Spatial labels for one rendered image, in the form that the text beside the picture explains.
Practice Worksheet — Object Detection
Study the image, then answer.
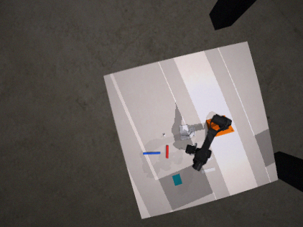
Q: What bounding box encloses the teal flat plate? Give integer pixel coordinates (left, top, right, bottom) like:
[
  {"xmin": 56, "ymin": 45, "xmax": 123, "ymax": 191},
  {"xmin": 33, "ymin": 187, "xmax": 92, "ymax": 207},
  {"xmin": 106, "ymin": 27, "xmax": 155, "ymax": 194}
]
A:
[{"xmin": 172, "ymin": 174, "xmax": 182, "ymax": 186}]

